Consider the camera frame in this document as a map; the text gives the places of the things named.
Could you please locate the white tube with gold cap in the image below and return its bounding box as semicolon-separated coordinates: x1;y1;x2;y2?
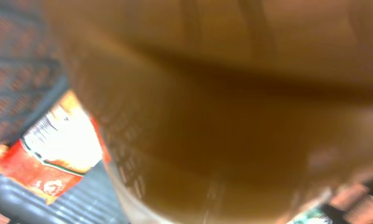
41;0;373;223

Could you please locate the red and clear snack package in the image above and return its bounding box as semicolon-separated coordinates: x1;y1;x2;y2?
0;90;111;204

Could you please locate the grey plastic mesh basket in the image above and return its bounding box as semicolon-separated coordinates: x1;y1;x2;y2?
0;0;128;224

